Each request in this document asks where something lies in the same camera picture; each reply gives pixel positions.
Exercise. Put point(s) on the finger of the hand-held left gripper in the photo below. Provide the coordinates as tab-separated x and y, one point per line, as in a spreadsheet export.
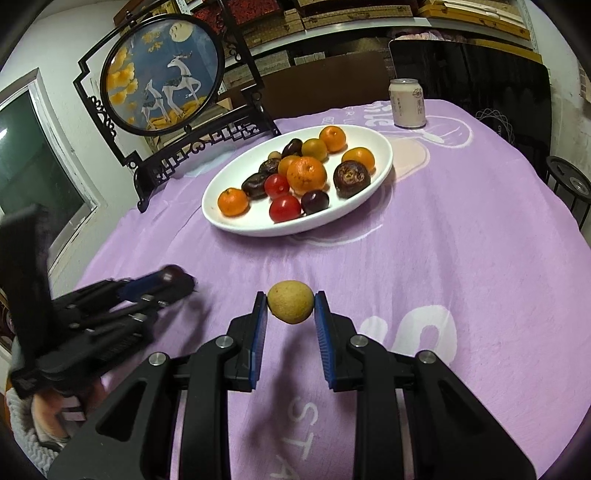
106	288
182	285

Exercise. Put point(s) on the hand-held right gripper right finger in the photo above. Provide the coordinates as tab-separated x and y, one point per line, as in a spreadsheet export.
323	337

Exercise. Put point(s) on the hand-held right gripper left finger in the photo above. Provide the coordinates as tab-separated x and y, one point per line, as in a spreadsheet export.
258	341

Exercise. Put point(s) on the small dark round fruit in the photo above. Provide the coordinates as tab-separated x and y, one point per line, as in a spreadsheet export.
171	272

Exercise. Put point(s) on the white oval plate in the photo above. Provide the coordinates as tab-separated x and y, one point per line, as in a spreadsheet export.
249	222

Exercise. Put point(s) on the small tangerine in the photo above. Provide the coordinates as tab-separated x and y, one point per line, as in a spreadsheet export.
233	202
333	138
360	158

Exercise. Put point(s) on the wrinkled dark passion fruit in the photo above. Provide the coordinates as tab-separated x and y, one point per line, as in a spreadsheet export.
255	185
268	166
352	179

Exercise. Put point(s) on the red cherry tomato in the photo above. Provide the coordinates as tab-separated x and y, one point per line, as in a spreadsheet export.
285	208
276	184

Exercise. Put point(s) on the dark purple plum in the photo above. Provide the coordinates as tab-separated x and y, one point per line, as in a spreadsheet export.
292	147
315	201

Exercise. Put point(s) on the large smooth orange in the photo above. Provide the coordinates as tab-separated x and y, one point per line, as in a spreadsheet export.
285	165

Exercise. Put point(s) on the large bumpy orange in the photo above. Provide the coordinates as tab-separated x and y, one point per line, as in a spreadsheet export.
306	174

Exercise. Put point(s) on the person's left forearm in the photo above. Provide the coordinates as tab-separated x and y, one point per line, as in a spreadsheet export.
23	443

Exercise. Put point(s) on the person's left hand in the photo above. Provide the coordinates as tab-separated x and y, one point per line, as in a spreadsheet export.
51	415

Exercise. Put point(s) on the white framed window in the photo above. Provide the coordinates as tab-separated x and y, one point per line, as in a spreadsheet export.
32	166

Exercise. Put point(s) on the purple printed blanket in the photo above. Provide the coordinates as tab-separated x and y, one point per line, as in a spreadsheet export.
438	254

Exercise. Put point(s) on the yellow-orange round fruit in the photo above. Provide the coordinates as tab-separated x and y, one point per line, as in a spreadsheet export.
315	148

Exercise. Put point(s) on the round deer screen black stand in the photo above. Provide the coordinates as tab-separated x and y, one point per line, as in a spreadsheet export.
161	74

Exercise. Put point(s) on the brown board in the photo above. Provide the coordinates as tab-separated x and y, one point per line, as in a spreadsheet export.
323	87

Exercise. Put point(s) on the white drink can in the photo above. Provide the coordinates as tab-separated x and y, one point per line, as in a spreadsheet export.
407	104

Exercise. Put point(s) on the black round stool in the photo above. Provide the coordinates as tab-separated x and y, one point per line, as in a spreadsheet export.
570	184

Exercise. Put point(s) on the black glossy board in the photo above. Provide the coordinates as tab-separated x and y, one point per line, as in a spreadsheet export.
471	78

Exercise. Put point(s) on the shelf of wooden boxes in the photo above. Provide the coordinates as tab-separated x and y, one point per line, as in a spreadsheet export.
323	14

